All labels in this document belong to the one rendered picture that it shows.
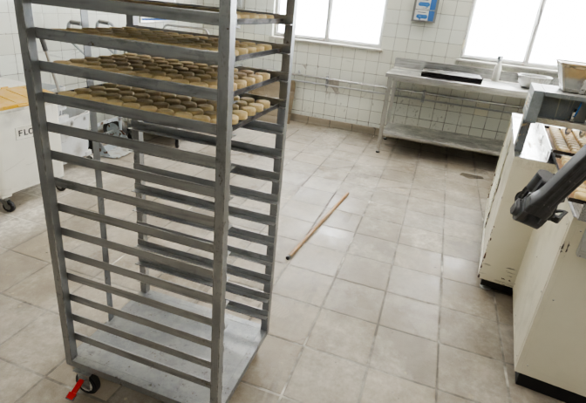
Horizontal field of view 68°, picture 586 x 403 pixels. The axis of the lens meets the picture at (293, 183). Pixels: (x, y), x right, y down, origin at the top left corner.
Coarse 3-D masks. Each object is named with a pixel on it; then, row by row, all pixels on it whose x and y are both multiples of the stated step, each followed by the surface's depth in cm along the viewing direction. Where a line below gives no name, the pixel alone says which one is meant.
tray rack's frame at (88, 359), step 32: (32, 32) 119; (32, 64) 121; (32, 96) 124; (32, 128) 128; (96, 128) 152; (96, 160) 156; (64, 256) 148; (64, 288) 151; (64, 320) 155; (128, 320) 184; (160, 320) 186; (192, 320) 188; (224, 320) 190; (96, 352) 167; (160, 352) 170; (192, 352) 171; (224, 352) 173; (128, 384) 156; (160, 384) 156; (192, 384) 157; (224, 384) 159
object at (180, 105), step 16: (80, 96) 128; (96, 96) 133; (112, 96) 131; (128, 96) 133; (144, 96) 135; (160, 96) 137; (176, 96) 139; (160, 112) 119; (176, 112) 125; (192, 112) 123; (208, 112) 124; (240, 112) 128; (256, 112) 138
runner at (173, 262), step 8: (64, 232) 144; (72, 232) 143; (80, 232) 141; (80, 240) 143; (88, 240) 141; (96, 240) 140; (104, 240) 139; (112, 248) 139; (120, 248) 138; (128, 248) 137; (136, 248) 136; (144, 256) 136; (152, 256) 135; (160, 256) 134; (168, 264) 134; (176, 264) 133; (184, 264) 132; (192, 264) 130; (192, 272) 132; (200, 272) 131; (208, 272) 129
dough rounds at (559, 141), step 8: (552, 128) 254; (552, 136) 239; (560, 136) 237; (568, 136) 240; (576, 136) 243; (584, 136) 243; (552, 144) 227; (560, 144) 221; (568, 144) 227; (576, 144) 225; (584, 144) 226; (568, 152) 213; (576, 152) 210
